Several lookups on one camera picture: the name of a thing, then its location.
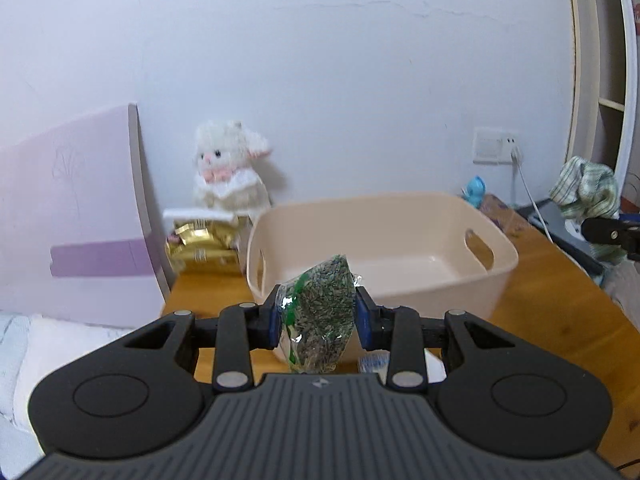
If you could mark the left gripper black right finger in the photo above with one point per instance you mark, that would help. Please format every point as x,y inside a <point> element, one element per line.
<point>493,389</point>

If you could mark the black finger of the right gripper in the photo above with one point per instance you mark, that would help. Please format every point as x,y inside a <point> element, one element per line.
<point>613,232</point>

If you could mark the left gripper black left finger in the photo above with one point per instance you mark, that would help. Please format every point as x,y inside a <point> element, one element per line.
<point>147,389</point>

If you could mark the green plaid cloth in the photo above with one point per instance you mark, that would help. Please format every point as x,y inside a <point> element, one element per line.
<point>585,190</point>

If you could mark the clear bag of dried herbs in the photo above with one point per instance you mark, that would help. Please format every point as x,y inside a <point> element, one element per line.
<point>317,313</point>

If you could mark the grey laptop device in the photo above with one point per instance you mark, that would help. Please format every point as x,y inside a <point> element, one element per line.
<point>546,217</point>

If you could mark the purple patterned table mat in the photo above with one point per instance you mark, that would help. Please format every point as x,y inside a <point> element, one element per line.
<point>506,219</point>

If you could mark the white bed pillow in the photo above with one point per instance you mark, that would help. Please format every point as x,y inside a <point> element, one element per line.
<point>32,347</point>

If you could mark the blue bird figurine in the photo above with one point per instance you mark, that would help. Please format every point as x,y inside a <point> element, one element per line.
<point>474,192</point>

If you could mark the beige plastic storage basket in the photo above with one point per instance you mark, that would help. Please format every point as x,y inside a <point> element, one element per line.
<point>432,252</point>

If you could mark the pink and purple headboard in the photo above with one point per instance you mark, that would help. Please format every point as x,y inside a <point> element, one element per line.
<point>76,235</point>

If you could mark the gold foil snack bag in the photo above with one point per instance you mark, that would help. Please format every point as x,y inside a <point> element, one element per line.
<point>205,240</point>

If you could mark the white plush bunny toy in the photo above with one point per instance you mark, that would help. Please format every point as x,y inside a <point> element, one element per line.
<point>225,178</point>

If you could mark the white wall switch socket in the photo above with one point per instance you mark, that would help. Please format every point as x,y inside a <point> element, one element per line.
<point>493,146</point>

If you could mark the cream wooden shelf frame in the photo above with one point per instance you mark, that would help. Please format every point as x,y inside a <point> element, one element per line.
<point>605,114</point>

